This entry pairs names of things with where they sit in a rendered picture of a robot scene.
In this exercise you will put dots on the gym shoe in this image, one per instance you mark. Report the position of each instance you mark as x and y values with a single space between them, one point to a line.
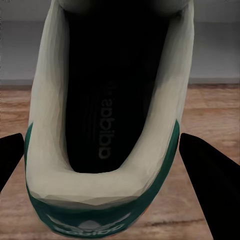
106 106

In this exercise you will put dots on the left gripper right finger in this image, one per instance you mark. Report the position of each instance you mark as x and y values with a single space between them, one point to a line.
216 181

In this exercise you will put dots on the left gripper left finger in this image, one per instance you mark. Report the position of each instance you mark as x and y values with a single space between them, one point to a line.
11 152

